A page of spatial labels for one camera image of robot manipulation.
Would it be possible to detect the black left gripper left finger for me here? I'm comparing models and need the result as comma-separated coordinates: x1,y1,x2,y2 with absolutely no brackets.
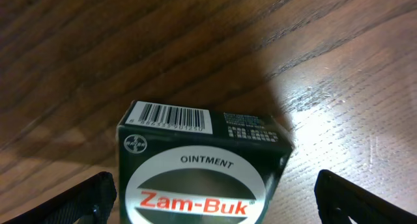
5,171,117,224

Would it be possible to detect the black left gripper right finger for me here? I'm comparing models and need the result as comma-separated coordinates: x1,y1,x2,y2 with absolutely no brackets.
314,169,416,224

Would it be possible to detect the green Zam-Buk box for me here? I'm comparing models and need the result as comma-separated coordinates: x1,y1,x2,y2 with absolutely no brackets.
116,101,294,224

